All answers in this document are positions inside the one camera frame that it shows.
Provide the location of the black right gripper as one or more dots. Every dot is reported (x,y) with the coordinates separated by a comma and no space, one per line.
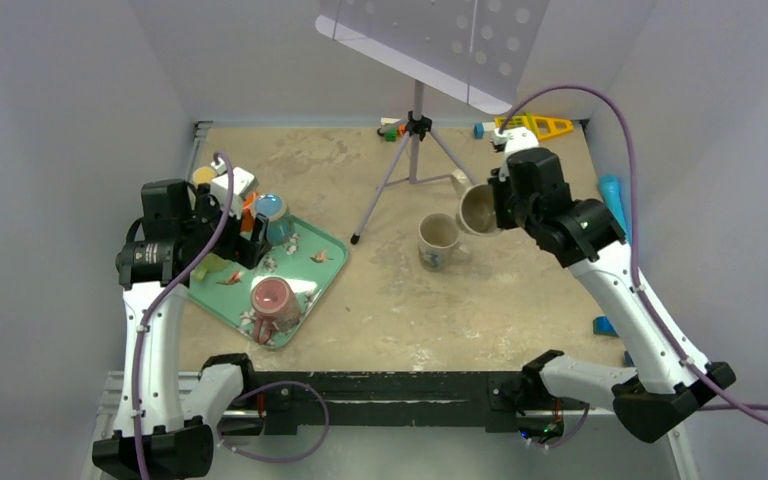
(500,187)

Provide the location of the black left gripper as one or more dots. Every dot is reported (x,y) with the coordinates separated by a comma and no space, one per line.
(245,251)

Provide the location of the pink skull mug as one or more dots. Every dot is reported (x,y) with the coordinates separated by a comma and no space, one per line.
(276,309)

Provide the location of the cream coral shell mug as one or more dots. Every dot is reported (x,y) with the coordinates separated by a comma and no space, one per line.
(475,213)

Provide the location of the cream dragon mug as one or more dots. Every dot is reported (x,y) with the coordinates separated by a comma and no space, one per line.
(440,243)

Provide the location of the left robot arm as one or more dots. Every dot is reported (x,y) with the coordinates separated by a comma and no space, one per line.
(158,433)

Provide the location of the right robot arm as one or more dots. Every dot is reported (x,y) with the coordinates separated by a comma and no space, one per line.
(670,379)

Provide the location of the blue butterfly mug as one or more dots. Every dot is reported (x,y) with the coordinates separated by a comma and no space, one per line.
(280,221)

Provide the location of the orange mug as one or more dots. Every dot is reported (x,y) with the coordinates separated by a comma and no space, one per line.
(248,218)

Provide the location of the lime green mug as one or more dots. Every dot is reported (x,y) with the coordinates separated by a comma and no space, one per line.
(210,264)

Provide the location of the yellow mug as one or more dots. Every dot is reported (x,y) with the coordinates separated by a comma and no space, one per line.
(203,175)

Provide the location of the yellow green toy ramp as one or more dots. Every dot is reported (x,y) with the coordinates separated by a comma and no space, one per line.
(547,128)

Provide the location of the green floral tray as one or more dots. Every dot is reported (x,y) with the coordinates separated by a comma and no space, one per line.
(309,261)

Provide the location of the yellow toy grid block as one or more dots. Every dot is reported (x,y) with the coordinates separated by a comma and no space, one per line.
(515,121)

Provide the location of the blue white toy block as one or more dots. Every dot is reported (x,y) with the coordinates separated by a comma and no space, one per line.
(483,129)

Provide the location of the blue toy flashlight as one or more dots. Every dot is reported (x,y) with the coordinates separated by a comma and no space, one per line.
(611,191)

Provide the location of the white music stand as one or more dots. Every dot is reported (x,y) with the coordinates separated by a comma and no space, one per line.
(473,51)

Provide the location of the small toy blocks pile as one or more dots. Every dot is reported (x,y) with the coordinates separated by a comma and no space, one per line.
(601,326)

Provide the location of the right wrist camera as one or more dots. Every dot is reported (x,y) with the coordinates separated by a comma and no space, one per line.
(513,140)

